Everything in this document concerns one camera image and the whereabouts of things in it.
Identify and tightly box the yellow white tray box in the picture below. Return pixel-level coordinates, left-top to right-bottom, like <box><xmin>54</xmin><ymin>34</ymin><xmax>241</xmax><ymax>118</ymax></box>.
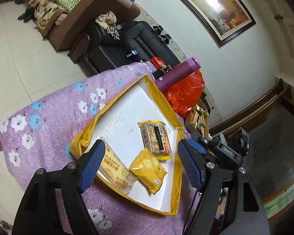
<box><xmin>69</xmin><ymin>75</ymin><xmax>184</xmax><ymax>216</ymax></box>

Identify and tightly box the yellow cheese sandwich crackers packet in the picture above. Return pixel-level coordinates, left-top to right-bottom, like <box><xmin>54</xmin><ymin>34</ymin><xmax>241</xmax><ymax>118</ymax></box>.
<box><xmin>130</xmin><ymin>148</ymin><xmax>167</xmax><ymax>195</ymax></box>

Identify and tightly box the beige cheese biscuit packet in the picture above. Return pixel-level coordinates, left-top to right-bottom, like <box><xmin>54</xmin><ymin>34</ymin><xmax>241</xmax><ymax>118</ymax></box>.
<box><xmin>99</xmin><ymin>137</ymin><xmax>137</xmax><ymax>195</ymax></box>

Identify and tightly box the brown cardboard snack box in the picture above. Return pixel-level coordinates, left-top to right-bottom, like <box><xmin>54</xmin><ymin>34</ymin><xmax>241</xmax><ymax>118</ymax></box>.
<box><xmin>185</xmin><ymin>99</ymin><xmax>210</xmax><ymax>139</ymax></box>

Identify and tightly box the purple cylinder bottle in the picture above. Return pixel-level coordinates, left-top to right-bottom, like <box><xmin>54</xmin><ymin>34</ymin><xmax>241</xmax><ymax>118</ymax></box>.
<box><xmin>155</xmin><ymin>57</ymin><xmax>201</xmax><ymax>92</ymax></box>

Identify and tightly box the purple floral tablecloth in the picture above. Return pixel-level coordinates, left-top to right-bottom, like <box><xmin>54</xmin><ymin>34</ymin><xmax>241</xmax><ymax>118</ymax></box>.
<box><xmin>0</xmin><ymin>62</ymin><xmax>194</xmax><ymax>234</ymax></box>

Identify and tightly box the red plastic bag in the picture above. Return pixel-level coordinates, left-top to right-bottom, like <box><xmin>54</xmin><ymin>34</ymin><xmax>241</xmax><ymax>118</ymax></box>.
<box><xmin>151</xmin><ymin>57</ymin><xmax>204</xmax><ymax>117</ymax></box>

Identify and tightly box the brown cracker snack packet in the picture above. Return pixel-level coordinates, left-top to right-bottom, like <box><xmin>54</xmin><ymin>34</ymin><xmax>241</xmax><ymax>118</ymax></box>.
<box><xmin>138</xmin><ymin>120</ymin><xmax>172</xmax><ymax>160</ymax></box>

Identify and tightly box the brown sofa armchair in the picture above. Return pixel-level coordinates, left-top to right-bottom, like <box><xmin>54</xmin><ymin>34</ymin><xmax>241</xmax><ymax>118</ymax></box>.
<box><xmin>26</xmin><ymin>0</ymin><xmax>141</xmax><ymax>52</ymax></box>

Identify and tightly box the framed wall painting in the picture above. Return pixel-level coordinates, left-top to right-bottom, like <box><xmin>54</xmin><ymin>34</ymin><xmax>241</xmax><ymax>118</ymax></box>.
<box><xmin>180</xmin><ymin>0</ymin><xmax>256</xmax><ymax>47</ymax></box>

